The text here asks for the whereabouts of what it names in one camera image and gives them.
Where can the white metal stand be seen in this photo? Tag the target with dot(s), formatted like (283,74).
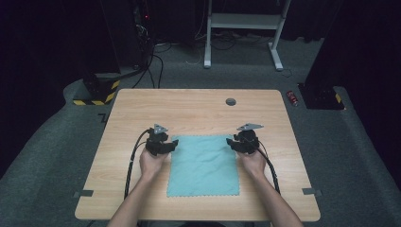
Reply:
(242,21)

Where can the light blue cloth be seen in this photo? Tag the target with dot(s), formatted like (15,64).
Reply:
(203,167)

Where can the person's left hand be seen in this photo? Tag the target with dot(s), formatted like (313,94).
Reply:
(151,167)

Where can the black curtain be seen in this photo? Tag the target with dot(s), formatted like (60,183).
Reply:
(362,47)
(47,47)

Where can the grey tape strip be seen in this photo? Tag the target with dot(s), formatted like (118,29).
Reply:
(83,193)
(312,191)

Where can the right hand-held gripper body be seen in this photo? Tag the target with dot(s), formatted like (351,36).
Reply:
(247,142)

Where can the person's right hand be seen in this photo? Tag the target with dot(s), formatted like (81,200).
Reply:
(255,165)

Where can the grey round table grommet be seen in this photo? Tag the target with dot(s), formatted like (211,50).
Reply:
(230,101)

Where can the dark equipment rack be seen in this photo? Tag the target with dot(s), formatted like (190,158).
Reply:
(142,31)

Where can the red can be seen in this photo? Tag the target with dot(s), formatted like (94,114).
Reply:
(292,98)

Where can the black yellow striped stand base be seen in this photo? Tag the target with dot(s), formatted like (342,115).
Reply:
(99,91)

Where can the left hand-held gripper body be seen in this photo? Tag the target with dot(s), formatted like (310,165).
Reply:
(156,143)

